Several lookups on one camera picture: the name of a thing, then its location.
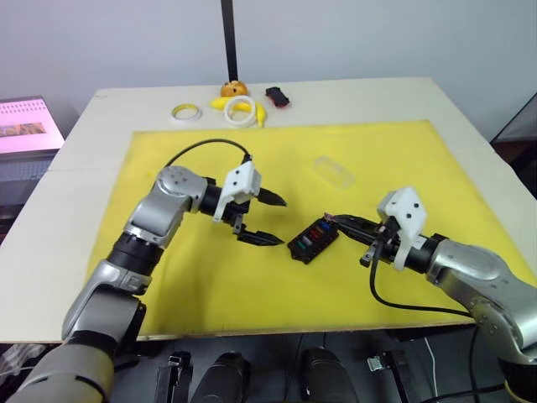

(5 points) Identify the clear plastic cover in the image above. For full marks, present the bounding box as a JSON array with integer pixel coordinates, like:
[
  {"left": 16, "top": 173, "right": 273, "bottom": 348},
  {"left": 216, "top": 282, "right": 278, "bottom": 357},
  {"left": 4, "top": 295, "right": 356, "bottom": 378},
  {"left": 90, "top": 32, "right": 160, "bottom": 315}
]
[{"left": 311, "top": 155, "right": 357, "bottom": 191}]

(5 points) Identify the thin white cable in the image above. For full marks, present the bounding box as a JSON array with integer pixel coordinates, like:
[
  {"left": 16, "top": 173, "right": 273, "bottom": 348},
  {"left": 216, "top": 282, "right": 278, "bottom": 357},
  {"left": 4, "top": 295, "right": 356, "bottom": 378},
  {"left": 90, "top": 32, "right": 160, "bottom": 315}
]
[{"left": 424, "top": 335, "right": 442, "bottom": 396}]

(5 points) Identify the pink lit display screen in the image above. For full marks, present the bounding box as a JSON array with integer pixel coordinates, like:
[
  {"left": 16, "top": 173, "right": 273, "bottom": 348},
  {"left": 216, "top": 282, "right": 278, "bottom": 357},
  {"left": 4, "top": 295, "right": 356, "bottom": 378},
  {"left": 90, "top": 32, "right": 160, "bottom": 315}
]
[{"left": 0, "top": 97, "right": 66, "bottom": 154}]

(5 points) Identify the black fuse box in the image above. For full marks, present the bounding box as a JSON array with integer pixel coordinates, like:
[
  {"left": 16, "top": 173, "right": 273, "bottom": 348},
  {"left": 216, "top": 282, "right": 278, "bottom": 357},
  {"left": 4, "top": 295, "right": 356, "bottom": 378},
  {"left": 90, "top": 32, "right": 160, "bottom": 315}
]
[{"left": 287, "top": 217, "right": 341, "bottom": 265}]

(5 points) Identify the large white tape roll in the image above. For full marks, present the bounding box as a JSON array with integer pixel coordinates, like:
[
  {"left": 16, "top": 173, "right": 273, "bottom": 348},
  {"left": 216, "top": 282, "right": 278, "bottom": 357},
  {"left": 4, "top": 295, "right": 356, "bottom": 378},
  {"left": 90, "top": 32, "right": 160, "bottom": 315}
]
[{"left": 222, "top": 95, "right": 258, "bottom": 128}]

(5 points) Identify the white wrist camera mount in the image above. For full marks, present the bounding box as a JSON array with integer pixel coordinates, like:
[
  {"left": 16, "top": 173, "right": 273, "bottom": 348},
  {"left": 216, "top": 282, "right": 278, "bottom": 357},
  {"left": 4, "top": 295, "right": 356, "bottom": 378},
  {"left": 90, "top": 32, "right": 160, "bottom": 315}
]
[
  {"left": 375, "top": 186, "right": 430, "bottom": 270},
  {"left": 211, "top": 162, "right": 263, "bottom": 224}
]

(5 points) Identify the small yellow-lined tape roll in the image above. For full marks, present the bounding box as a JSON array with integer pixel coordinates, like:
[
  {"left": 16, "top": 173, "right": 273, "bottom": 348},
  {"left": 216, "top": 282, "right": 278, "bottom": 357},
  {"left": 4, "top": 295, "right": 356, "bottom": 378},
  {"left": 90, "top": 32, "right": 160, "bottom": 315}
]
[{"left": 170, "top": 103, "right": 204, "bottom": 124}]

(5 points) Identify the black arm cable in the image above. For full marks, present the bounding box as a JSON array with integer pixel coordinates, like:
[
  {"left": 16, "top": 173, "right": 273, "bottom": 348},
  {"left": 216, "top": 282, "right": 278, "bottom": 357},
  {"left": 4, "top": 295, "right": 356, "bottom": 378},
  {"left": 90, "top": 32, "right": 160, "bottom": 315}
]
[
  {"left": 368, "top": 247, "right": 482, "bottom": 318},
  {"left": 163, "top": 139, "right": 254, "bottom": 169}
]

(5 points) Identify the crumpled clear plastic bag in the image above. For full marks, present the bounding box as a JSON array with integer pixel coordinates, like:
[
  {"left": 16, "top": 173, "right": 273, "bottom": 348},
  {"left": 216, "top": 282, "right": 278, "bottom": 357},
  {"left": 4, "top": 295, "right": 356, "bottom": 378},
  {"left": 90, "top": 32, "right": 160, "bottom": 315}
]
[{"left": 0, "top": 343, "right": 45, "bottom": 379}]

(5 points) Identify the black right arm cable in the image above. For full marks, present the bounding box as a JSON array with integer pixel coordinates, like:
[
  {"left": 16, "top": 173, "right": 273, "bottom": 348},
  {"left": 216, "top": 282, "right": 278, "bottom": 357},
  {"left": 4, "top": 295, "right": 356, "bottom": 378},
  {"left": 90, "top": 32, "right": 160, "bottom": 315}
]
[{"left": 368, "top": 247, "right": 482, "bottom": 318}]

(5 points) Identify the dark rounded shape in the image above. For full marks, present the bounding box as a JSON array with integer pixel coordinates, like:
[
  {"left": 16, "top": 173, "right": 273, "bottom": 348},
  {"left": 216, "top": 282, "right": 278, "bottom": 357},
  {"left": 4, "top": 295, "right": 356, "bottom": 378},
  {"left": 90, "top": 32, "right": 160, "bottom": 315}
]
[
  {"left": 196, "top": 351, "right": 253, "bottom": 403},
  {"left": 300, "top": 345, "right": 360, "bottom": 403}
]

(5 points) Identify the black metal bracket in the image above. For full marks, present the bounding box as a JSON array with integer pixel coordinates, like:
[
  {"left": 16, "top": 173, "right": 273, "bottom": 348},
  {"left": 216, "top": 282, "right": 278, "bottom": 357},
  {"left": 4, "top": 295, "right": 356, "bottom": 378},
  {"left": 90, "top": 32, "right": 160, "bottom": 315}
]
[
  {"left": 154, "top": 351, "right": 195, "bottom": 403},
  {"left": 366, "top": 349, "right": 417, "bottom": 403}
]

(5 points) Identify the dark cabinet under screen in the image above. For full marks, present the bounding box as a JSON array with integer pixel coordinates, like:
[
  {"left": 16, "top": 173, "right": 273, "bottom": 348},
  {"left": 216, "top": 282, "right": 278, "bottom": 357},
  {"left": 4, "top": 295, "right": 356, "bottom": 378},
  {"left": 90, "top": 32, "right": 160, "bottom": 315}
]
[{"left": 0, "top": 148, "right": 58, "bottom": 247}]

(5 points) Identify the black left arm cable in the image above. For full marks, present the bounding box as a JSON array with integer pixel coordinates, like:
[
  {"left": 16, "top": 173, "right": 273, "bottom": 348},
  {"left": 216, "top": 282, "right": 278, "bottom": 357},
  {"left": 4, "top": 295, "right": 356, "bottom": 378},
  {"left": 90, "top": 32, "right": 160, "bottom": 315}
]
[{"left": 163, "top": 139, "right": 254, "bottom": 169}]

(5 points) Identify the black and red toy car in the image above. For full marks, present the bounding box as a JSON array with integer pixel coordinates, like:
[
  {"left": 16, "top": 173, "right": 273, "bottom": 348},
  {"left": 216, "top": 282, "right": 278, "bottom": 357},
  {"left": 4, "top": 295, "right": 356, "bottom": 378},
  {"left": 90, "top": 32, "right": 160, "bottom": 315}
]
[{"left": 264, "top": 86, "right": 293, "bottom": 110}]

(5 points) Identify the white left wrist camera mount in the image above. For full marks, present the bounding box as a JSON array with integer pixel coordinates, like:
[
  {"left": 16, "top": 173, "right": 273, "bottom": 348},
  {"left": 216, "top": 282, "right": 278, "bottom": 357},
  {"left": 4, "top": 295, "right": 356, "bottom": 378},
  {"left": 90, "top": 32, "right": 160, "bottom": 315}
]
[{"left": 211, "top": 162, "right": 263, "bottom": 224}]

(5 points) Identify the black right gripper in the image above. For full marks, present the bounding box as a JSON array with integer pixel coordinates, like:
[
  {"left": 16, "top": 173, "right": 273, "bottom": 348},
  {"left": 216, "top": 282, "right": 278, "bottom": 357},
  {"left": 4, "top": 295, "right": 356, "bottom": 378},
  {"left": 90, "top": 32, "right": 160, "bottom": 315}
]
[{"left": 331, "top": 214, "right": 404, "bottom": 268}]

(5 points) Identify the black upright pole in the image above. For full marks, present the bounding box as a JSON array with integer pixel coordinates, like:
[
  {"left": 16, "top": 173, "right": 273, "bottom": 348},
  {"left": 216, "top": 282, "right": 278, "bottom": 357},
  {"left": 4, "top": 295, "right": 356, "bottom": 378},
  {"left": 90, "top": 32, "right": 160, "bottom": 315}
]
[{"left": 220, "top": 0, "right": 242, "bottom": 83}]

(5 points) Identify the orange round toy fruit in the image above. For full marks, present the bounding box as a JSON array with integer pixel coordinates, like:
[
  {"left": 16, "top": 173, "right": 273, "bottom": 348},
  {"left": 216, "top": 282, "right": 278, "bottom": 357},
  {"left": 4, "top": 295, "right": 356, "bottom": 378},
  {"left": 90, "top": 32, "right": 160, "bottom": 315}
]
[{"left": 220, "top": 80, "right": 250, "bottom": 98}]

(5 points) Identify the yellow work mat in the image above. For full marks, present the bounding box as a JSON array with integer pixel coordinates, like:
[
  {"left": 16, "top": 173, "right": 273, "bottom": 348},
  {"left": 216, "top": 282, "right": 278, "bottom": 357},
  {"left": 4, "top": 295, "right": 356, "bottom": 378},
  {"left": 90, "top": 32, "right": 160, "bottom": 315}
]
[{"left": 86, "top": 119, "right": 537, "bottom": 338}]

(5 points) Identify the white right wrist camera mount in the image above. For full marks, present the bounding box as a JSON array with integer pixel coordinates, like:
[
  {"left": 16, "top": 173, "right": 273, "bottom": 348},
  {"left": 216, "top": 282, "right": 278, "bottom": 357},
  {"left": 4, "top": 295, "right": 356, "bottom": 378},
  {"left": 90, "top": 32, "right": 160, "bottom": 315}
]
[{"left": 375, "top": 186, "right": 430, "bottom": 270}]

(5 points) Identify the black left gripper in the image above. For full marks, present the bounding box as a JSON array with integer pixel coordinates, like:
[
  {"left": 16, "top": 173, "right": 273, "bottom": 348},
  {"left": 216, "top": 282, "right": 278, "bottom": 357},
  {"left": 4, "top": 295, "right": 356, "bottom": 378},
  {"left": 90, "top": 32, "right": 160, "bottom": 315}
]
[{"left": 221, "top": 187, "right": 289, "bottom": 249}]

